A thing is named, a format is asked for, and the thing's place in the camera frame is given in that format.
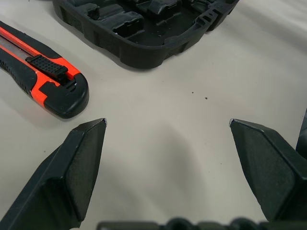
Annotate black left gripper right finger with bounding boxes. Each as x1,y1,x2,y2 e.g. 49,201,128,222
229,118,307,222

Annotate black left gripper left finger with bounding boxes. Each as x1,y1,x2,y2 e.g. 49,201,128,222
0,118,107,230

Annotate orange and black utility knife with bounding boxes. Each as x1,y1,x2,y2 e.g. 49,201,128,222
0,20,90,120

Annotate black tool case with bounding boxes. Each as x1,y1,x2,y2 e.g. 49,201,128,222
51,0,240,70

